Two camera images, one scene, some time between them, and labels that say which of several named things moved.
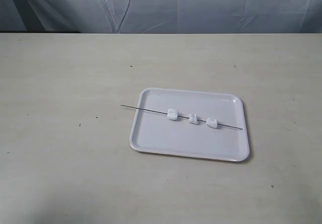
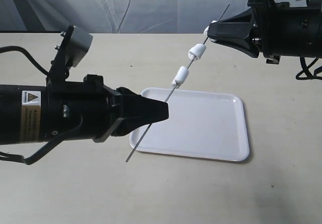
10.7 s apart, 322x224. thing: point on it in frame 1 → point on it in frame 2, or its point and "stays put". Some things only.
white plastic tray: (154, 132) stays put
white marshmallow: (172, 114) → (180, 77)
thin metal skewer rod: (167, 114) → (173, 89)
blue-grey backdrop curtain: (162, 7) stays put
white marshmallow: (193, 119) → (196, 51)
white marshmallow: (212, 123) → (205, 32)
